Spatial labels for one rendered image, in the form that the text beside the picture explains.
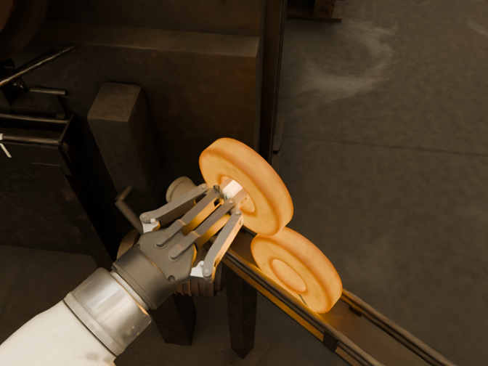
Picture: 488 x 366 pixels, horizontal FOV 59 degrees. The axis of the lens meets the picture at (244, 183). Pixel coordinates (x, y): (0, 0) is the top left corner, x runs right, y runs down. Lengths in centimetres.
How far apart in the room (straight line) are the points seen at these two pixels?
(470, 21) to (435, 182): 115
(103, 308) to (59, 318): 5
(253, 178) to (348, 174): 120
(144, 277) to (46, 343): 11
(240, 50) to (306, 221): 92
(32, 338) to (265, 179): 31
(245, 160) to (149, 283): 19
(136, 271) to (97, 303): 5
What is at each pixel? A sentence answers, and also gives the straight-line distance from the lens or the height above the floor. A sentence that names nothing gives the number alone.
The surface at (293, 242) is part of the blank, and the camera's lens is 60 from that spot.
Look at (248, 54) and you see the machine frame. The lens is 75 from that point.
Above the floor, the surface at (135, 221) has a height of 59.
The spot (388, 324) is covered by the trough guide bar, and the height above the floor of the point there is 71.
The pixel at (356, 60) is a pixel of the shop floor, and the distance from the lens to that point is 222.
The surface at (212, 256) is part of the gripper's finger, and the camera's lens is 52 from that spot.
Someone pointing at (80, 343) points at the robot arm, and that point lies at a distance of 50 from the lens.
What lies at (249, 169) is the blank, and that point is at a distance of 53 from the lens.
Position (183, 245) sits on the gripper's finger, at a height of 86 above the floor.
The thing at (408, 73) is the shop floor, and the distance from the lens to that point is 222.
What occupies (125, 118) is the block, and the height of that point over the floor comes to 80.
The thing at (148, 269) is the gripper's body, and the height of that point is 87.
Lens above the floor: 132
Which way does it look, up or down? 54 degrees down
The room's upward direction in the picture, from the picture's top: straight up
